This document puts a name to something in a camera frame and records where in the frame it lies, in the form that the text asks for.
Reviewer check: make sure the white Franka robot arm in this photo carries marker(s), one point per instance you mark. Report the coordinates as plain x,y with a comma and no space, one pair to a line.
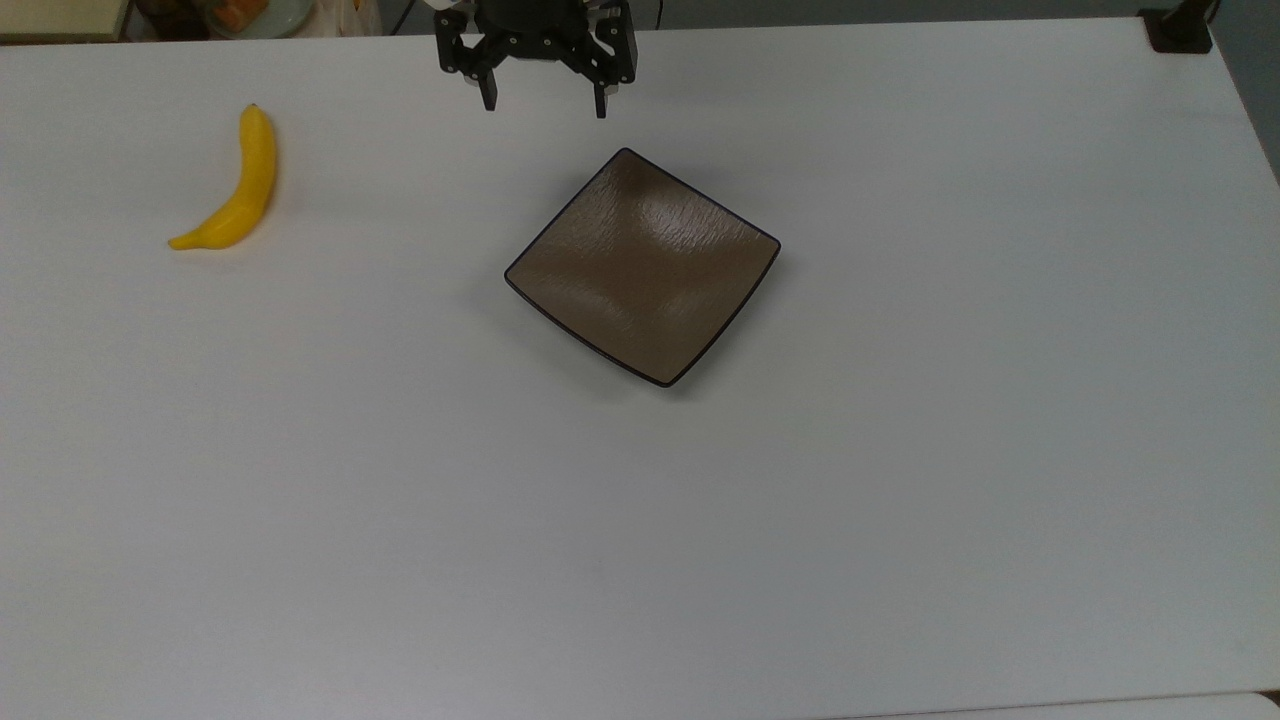
450,4

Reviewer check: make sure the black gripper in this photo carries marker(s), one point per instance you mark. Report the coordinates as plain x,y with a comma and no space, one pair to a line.
530,25

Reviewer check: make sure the black camera stand pole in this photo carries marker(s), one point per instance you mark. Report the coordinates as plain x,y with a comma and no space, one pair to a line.
1178,35

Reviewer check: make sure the yellow banana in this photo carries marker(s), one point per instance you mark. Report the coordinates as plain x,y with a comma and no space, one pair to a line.
250,180

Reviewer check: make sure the square brown ceramic plate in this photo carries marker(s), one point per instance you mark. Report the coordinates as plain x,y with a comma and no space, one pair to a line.
640,270

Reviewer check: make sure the translucent plastic bag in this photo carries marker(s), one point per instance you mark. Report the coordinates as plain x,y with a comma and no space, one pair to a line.
350,15

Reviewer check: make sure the round plate with food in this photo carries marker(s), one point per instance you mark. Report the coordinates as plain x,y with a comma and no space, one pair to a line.
250,15

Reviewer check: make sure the light wooden board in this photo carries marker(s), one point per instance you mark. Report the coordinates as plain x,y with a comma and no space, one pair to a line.
60,20

